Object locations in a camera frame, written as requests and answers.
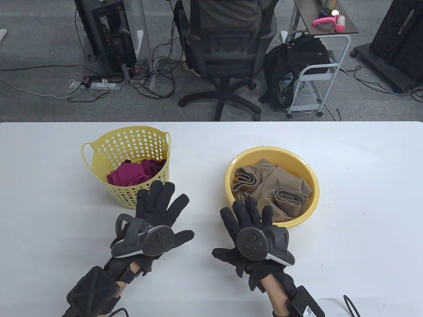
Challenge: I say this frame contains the thick black power cable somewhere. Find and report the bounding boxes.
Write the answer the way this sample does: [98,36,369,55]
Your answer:
[343,295,359,317]

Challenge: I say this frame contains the black rolling stand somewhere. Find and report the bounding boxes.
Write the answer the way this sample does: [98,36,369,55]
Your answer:
[350,0,423,93]

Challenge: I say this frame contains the white cart with brown top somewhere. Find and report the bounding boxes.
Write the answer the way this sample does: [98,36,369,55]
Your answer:
[286,0,359,119]

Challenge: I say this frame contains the dark grey tracking controller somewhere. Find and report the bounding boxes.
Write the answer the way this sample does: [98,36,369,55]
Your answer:
[111,214,174,259]
[236,226,295,265]

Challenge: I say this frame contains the yellow plastic basin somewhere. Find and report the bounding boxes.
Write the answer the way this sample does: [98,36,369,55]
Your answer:
[225,146,320,229]

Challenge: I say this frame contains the person's left hand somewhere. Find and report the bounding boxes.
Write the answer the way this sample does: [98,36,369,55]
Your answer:
[104,181,195,281]

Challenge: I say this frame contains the person's right hand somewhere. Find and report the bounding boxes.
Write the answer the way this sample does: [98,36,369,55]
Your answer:
[211,197,296,293]

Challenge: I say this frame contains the tan shorts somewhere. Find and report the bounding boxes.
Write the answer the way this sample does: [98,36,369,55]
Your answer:
[231,158,313,222]

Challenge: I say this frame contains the black power pack box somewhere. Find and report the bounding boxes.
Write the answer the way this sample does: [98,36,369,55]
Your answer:
[286,286,325,317]

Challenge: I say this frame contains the black mesh forearm pack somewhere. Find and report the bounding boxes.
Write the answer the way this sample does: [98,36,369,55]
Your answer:
[66,266,121,317]

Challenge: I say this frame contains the black backpack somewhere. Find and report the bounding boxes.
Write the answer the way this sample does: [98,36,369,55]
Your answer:
[259,33,331,109]

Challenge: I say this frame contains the white power strip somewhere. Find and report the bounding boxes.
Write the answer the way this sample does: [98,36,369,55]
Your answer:
[69,79,121,90]

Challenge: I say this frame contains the pink plastic gadget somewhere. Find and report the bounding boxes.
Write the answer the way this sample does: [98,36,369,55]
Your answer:
[313,15,346,32]

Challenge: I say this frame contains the black computer tower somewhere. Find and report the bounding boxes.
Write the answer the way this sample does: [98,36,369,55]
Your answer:
[74,0,137,76]

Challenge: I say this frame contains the person's left forearm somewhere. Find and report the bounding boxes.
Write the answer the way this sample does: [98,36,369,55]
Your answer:
[116,261,140,295]

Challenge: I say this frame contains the maroon shorts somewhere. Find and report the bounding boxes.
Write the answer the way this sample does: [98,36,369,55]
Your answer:
[106,158,167,186]

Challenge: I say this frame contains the black wrist band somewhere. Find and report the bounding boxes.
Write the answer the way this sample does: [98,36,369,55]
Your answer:
[123,267,138,285]

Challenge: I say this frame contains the tangle of black floor cables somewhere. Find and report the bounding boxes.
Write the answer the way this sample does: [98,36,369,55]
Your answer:
[131,0,190,99]

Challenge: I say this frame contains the yellow perforated plastic basket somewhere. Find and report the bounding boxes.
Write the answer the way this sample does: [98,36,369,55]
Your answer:
[81,126,172,209]

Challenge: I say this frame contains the black office chair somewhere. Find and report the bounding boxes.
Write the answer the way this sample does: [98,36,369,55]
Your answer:
[173,0,280,122]

